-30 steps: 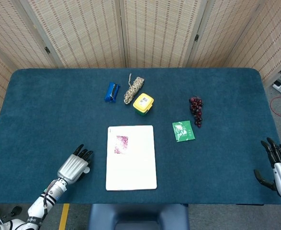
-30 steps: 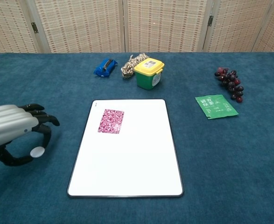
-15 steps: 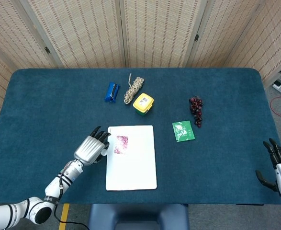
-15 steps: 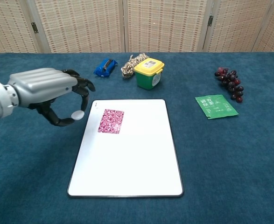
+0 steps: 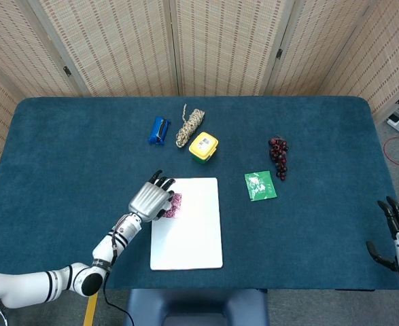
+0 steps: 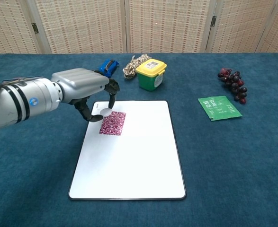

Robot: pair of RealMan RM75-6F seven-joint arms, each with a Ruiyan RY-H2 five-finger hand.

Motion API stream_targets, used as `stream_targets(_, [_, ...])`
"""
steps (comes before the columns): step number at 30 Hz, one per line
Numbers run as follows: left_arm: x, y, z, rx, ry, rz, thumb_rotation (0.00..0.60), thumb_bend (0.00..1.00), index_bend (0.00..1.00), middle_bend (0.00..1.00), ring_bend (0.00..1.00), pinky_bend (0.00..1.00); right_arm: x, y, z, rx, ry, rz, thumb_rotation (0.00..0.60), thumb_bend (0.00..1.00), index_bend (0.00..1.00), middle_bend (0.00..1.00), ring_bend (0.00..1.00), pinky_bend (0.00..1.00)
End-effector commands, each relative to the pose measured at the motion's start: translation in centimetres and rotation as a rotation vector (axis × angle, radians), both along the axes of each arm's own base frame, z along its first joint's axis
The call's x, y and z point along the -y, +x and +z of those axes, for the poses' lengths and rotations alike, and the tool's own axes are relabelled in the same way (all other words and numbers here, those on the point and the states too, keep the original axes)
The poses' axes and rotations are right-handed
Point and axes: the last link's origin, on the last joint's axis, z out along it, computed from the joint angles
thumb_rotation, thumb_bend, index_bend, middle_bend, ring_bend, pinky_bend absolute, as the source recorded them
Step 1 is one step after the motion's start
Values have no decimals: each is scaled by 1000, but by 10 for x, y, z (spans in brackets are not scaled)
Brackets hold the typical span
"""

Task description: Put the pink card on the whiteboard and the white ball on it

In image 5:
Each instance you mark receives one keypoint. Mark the pink patterned packet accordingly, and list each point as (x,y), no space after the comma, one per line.
(176,203)

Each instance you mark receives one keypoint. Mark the green tea packet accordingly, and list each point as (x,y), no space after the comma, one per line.
(260,186)

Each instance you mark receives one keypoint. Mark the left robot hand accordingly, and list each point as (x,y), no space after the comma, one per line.
(148,200)

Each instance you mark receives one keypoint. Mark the blue felt table cover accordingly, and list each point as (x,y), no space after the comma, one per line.
(66,153)

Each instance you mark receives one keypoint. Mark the blue wrapped pack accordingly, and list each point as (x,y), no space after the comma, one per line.
(158,131)

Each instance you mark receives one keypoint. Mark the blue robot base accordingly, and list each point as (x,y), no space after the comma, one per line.
(195,305)

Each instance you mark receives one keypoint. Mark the dark red grape bunch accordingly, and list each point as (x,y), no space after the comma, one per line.
(279,153)

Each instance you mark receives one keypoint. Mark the green container with yellow lid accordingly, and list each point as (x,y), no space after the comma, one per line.
(203,146)

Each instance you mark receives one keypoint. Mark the black screen hinge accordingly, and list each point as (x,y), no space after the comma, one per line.
(279,54)
(67,71)

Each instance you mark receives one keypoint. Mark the woven folding screen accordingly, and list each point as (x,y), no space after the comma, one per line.
(124,47)

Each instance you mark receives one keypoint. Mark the white rectangular board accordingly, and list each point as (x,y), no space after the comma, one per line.
(192,234)

